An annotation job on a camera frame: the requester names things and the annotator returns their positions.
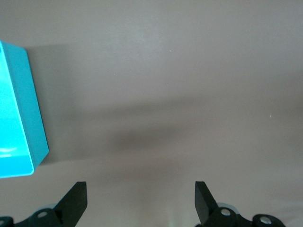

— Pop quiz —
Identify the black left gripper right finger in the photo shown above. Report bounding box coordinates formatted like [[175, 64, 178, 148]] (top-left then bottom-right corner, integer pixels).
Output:
[[195, 181, 285, 227]]

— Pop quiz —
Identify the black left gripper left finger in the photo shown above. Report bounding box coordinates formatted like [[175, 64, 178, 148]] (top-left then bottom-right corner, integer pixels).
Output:
[[0, 181, 88, 227]]

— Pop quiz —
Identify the teal plastic bin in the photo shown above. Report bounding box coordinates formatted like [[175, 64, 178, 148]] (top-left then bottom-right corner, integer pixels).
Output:
[[0, 40, 50, 179]]

